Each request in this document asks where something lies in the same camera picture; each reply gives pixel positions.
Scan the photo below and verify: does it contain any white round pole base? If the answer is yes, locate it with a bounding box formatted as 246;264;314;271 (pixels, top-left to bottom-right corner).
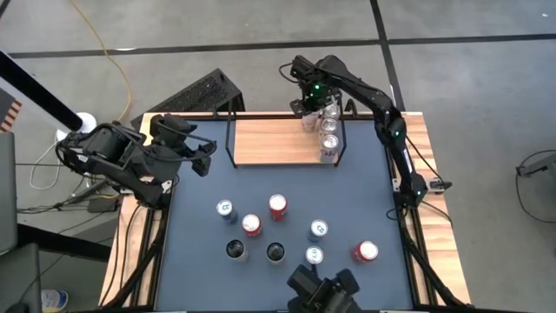
56;111;97;143

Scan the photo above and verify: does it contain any black floor cable loop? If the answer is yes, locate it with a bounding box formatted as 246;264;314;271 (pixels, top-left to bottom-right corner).
515;150;556;225

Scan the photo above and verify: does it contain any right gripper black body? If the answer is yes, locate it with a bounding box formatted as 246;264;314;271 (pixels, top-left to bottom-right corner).
302;74;328;113

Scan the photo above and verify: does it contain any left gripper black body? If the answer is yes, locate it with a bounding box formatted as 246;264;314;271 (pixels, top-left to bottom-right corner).
171;141;205;169

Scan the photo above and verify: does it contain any yellow extension cable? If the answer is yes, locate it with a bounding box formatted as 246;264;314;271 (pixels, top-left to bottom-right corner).
69;0;133;121

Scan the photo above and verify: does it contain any orange striped board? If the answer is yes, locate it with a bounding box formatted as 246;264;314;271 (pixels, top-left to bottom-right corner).
0;89;23;134

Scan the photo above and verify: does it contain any black base beam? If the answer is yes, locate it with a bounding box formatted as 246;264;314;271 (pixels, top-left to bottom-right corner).
17;223;112;263

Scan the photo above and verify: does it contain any black pole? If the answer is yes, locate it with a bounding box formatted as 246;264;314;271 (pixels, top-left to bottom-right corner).
0;50;84;133

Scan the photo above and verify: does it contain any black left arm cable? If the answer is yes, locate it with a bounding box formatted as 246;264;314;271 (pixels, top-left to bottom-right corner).
154;119;218;163

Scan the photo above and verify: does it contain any white cable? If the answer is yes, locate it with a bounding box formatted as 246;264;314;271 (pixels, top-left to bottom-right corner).
29;141;62;191

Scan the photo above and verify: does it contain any blue silver Red Bull can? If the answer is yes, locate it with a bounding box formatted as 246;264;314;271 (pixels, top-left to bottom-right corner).
215;198;239;226
307;218;330;243
303;245;325;266

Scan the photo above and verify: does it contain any black perforated metal stand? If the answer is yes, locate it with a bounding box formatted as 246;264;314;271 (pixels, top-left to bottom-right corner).
129;68;247;130

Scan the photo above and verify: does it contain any red Fanta strawberry can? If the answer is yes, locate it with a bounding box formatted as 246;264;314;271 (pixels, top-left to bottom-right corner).
241;213;264;238
348;238;380;265
268;193;288;223

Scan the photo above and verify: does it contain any blue-grey table mat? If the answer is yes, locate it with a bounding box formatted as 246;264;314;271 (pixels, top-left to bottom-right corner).
155;119;414;310

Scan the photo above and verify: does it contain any grey floor device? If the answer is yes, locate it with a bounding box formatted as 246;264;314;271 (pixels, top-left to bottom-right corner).
519;154;556;177

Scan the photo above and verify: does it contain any black table frame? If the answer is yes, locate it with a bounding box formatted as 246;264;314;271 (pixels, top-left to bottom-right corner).
103;111;469;313

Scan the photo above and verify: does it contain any white and blue tub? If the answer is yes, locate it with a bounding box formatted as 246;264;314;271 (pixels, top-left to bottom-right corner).
41;289;70;313

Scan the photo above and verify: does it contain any black power brick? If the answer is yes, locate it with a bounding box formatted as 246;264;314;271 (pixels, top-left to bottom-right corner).
89;197;121;213

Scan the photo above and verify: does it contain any right wrist camera black cable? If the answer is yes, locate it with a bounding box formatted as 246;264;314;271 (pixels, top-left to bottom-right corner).
278;62;301;84

